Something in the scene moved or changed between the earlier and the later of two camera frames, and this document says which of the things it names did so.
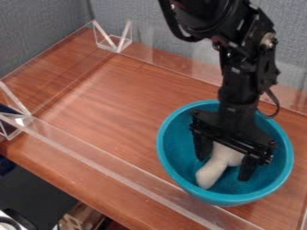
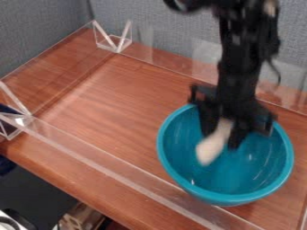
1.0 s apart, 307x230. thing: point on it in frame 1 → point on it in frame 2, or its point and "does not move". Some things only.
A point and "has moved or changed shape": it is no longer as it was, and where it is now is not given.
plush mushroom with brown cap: [224, 155] has moved or changed shape
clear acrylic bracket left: [15, 116] does not move
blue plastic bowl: [230, 190] does not move
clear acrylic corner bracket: [112, 42] does not move
